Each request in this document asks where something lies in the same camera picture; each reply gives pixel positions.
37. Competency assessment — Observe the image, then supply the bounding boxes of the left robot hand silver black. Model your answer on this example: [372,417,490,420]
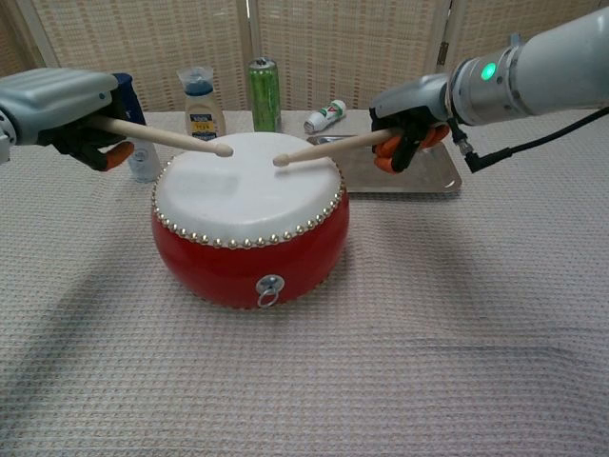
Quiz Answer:
[0,68,136,172]

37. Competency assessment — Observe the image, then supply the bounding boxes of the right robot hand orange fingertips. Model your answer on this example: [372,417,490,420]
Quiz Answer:
[368,73,451,175]

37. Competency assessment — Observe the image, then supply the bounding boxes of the wooden drumstick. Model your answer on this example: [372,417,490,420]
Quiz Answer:
[89,115,234,158]
[272,128,399,168]

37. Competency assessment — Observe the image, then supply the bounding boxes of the rectangular steel tray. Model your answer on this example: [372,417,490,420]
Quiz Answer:
[305,134,463,195]

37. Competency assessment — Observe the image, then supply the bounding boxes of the red drum white skin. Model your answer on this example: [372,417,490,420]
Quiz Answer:
[150,131,351,311]

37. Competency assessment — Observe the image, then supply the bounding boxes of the white bottle dark blue cap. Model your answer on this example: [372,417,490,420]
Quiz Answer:
[112,72,162,184]

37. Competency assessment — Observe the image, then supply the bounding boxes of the small white green bottle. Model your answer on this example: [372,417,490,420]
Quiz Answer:
[303,99,347,134]

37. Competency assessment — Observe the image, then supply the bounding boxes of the woven folding screen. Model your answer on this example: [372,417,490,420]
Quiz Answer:
[0,0,609,115]

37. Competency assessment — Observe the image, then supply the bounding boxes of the beige sauce bottle blue cap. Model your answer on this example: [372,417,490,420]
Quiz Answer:
[176,67,227,146]

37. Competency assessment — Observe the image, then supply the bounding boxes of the tall green drink can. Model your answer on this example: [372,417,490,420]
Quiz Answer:
[246,56,283,134]

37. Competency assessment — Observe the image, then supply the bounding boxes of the beige woven tablecloth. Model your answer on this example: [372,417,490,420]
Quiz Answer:
[0,109,609,457]

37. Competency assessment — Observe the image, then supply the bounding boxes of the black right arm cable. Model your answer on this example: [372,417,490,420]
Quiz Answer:
[449,107,609,173]

